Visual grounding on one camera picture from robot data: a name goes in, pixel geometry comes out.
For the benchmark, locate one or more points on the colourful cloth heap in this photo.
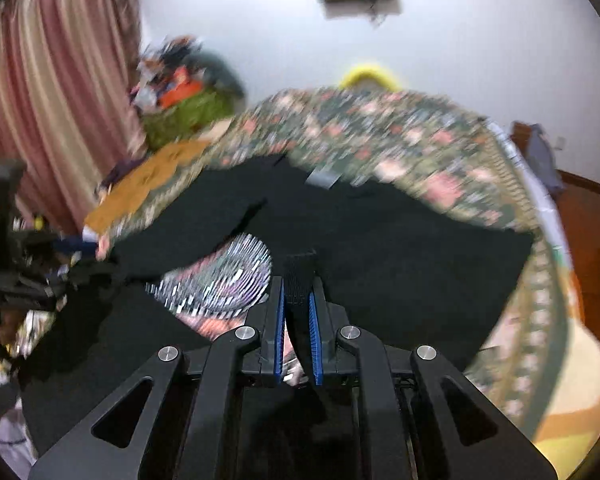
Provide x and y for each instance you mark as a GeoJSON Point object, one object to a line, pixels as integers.
{"type": "Point", "coordinates": [2, 390]}

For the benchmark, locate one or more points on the dark purple cloth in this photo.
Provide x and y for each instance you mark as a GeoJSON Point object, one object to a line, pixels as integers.
{"type": "Point", "coordinates": [122, 172]}

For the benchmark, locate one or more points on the floral blanket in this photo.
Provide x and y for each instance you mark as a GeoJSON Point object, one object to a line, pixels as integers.
{"type": "Point", "coordinates": [380, 125]}

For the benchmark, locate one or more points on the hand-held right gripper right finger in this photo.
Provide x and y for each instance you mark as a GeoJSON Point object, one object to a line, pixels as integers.
{"type": "Point", "coordinates": [315, 342]}

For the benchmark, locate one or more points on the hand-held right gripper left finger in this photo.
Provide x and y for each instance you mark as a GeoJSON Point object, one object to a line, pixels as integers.
{"type": "Point", "coordinates": [279, 332]}

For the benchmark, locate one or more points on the pile of colourful clothes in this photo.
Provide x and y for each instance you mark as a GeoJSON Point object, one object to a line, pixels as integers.
{"type": "Point", "coordinates": [172, 77]}

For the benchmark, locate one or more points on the black garment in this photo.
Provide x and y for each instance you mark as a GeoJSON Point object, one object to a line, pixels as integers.
{"type": "Point", "coordinates": [380, 260]}

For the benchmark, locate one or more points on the wooden board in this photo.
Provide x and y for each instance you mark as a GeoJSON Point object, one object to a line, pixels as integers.
{"type": "Point", "coordinates": [145, 185]}

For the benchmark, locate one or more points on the green bag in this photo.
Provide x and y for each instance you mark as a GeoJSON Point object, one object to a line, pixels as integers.
{"type": "Point", "coordinates": [190, 115]}

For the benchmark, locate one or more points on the white printed bedsheet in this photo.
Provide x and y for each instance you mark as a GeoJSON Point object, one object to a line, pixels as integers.
{"type": "Point", "coordinates": [550, 210]}

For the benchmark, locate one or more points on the yellow plastic hoop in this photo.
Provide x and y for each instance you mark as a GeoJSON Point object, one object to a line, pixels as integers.
{"type": "Point", "coordinates": [367, 69]}

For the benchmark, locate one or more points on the dark grey cloth bundle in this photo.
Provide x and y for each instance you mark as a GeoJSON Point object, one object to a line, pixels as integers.
{"type": "Point", "coordinates": [225, 72]}

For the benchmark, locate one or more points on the silver patterned cloth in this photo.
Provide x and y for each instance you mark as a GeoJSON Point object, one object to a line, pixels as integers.
{"type": "Point", "coordinates": [220, 280]}

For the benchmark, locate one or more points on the grey-blue hanging cloth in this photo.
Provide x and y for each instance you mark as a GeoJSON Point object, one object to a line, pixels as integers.
{"type": "Point", "coordinates": [542, 160]}

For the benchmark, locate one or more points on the pink striped curtain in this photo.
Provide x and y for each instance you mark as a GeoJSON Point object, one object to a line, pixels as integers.
{"type": "Point", "coordinates": [55, 85]}

